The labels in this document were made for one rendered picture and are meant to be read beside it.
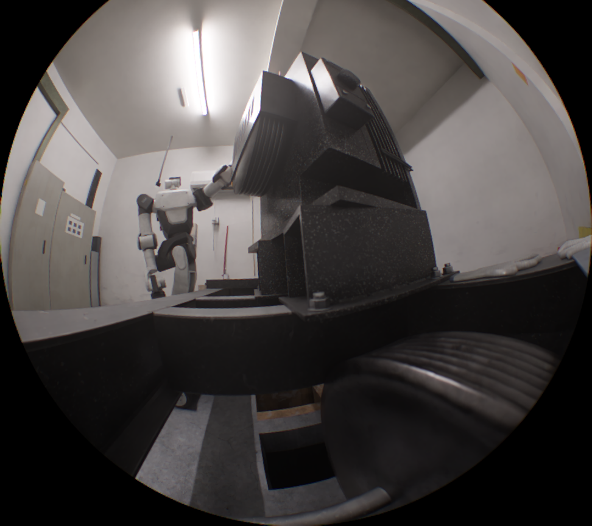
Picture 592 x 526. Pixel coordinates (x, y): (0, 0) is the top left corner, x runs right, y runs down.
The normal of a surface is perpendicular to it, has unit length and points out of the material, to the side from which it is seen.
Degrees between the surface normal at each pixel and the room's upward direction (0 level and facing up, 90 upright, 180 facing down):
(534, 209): 90
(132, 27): 180
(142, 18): 180
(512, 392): 53
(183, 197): 82
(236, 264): 90
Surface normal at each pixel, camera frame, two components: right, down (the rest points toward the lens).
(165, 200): 0.58, -0.37
